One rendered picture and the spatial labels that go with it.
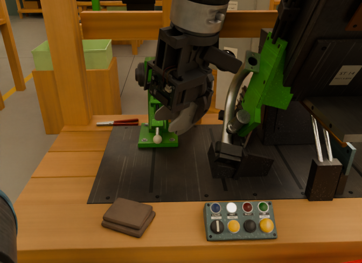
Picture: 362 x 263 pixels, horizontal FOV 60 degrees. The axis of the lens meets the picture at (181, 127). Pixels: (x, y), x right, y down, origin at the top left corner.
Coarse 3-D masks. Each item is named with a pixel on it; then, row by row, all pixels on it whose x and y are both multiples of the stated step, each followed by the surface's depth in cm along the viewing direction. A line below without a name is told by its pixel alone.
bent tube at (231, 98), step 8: (248, 56) 81; (256, 56) 81; (248, 64) 80; (256, 64) 81; (240, 72) 85; (248, 72) 83; (256, 72) 80; (232, 80) 90; (240, 80) 88; (232, 88) 90; (232, 96) 91; (232, 104) 90; (224, 112) 91; (232, 112) 90; (224, 120) 89; (224, 128) 88; (224, 136) 87; (232, 136) 88
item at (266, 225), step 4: (264, 220) 66; (268, 220) 66; (260, 224) 66; (264, 224) 66; (268, 224) 66; (272, 224) 66; (260, 228) 66; (264, 228) 66; (268, 228) 66; (272, 228) 66
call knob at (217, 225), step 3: (213, 222) 66; (216, 222) 66; (219, 222) 66; (213, 225) 66; (216, 225) 66; (219, 225) 66; (222, 225) 66; (213, 228) 65; (216, 228) 65; (219, 228) 65; (222, 228) 65; (213, 231) 66; (216, 231) 65; (219, 231) 65
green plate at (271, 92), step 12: (264, 48) 80; (276, 48) 72; (264, 60) 78; (276, 60) 71; (264, 72) 76; (276, 72) 74; (252, 84) 83; (264, 84) 75; (276, 84) 75; (252, 96) 81; (264, 96) 75; (276, 96) 77; (288, 96) 77; (252, 108) 79
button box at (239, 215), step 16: (208, 208) 68; (224, 208) 68; (240, 208) 68; (256, 208) 69; (272, 208) 69; (208, 224) 67; (224, 224) 67; (240, 224) 67; (256, 224) 67; (208, 240) 66
